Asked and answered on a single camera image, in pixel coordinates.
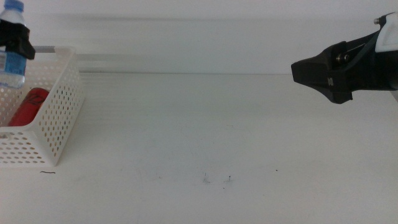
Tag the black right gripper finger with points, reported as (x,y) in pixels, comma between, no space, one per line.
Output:
(339,87)
(323,62)

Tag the white perforated plastic basket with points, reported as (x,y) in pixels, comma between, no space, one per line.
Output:
(62,102)

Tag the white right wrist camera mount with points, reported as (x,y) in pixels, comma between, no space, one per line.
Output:
(388,34)

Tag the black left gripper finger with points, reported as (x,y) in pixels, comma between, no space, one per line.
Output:
(18,37)

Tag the clear water bottle blue cap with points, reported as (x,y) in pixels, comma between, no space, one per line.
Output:
(12,68)

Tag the red soda can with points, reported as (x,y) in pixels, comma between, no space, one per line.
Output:
(29,105)

